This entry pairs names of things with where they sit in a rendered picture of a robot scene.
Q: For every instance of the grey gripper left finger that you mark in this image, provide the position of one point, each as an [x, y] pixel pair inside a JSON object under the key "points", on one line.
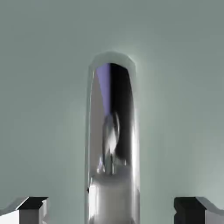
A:
{"points": [[29, 211]]}

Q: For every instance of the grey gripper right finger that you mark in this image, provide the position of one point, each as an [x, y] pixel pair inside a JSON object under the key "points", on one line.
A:
{"points": [[189, 210]]}

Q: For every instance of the grey-green painted drawer front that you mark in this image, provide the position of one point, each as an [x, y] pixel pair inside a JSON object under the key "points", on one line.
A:
{"points": [[43, 87]]}

